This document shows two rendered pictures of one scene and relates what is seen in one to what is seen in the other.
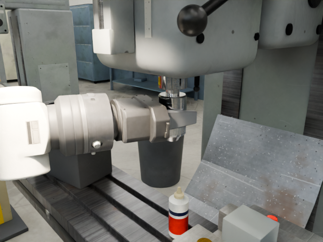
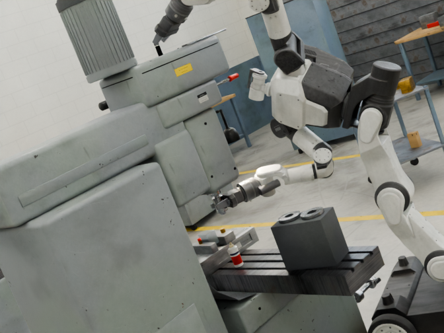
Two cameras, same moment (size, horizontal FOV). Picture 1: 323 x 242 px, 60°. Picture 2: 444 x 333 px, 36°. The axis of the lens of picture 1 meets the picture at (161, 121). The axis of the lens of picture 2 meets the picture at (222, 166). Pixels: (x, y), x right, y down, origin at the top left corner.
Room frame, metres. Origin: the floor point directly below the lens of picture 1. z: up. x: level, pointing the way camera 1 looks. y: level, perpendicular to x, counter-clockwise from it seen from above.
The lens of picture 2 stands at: (3.25, 0.18, 1.91)
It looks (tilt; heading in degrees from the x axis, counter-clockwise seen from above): 11 degrees down; 183
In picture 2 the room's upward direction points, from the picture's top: 21 degrees counter-clockwise
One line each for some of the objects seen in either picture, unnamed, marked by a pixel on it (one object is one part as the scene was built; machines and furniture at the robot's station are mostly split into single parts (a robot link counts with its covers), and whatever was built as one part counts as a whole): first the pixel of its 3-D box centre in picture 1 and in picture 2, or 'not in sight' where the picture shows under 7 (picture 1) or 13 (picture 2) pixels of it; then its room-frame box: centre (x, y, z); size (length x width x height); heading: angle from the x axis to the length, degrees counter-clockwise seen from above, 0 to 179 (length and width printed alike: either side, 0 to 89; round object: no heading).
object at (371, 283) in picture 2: not in sight; (366, 287); (0.19, 0.46, 0.55); 0.22 x 0.06 x 0.06; 134
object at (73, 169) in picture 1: (68, 139); (309, 237); (0.76, 0.27, 1.07); 0.22 x 0.12 x 0.20; 55
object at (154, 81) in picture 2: not in sight; (165, 74); (0.46, -0.03, 1.81); 0.47 x 0.26 x 0.16; 134
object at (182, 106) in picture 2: not in sight; (172, 108); (0.48, -0.05, 1.68); 0.34 x 0.24 x 0.10; 134
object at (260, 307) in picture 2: not in sight; (254, 290); (0.45, -0.02, 0.83); 0.50 x 0.35 x 0.12; 134
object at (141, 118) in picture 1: (119, 121); (238, 195); (0.42, 0.07, 1.23); 0.13 x 0.12 x 0.10; 23
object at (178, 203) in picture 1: (178, 210); (234, 254); (0.48, -0.03, 1.02); 0.04 x 0.04 x 0.11
